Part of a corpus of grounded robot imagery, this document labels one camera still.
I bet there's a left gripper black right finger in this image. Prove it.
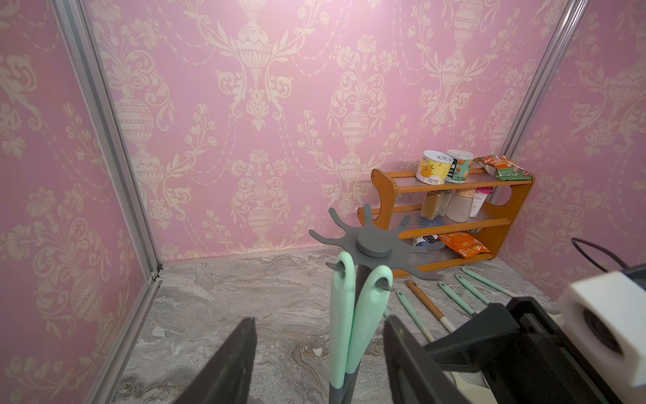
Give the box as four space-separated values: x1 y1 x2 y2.
383 315 469 404

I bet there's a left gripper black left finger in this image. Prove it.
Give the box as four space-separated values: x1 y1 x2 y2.
174 317 257 404

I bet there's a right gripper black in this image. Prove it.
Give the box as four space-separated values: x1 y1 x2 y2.
425 297 621 403

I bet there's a cream spatula wooden handle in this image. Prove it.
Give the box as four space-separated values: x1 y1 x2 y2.
405 280 456 333

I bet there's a cream spatula mint handle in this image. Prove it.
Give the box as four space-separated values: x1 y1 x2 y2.
461 267 517 297
395 291 435 343

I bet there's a grey slotted turner mint handle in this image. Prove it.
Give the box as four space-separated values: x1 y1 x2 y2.
341 265 393 403

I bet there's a grey spatula mint handle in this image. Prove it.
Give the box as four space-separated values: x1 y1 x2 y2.
455 274 491 306
438 282 477 316

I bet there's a grey spoon mint handle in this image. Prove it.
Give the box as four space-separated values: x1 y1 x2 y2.
329 252 356 403

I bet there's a grey utensil rack stand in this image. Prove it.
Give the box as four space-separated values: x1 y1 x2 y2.
309 205 443 302

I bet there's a wooden shelf rack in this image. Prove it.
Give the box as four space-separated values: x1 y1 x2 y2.
371 168 534 275

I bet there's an orange snack bag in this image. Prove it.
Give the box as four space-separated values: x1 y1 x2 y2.
438 232 491 259

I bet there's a blue packet on shelf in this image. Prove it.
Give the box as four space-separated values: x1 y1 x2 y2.
413 235 438 247

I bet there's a white bottle on shelf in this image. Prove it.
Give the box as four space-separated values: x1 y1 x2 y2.
446 189 475 223

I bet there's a pink cap white bottle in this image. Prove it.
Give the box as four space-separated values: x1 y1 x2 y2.
469 187 494 218

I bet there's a beige box on shelf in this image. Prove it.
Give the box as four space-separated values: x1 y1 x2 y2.
420 190 452 220

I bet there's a green red snack bag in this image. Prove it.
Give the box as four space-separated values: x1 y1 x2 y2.
474 154 533 181

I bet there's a green label tin can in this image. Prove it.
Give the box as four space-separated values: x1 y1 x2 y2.
446 149 475 183

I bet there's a yellow tin can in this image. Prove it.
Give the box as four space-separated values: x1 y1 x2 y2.
416 150 454 185

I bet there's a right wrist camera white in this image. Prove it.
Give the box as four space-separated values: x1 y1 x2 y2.
557 271 645 403

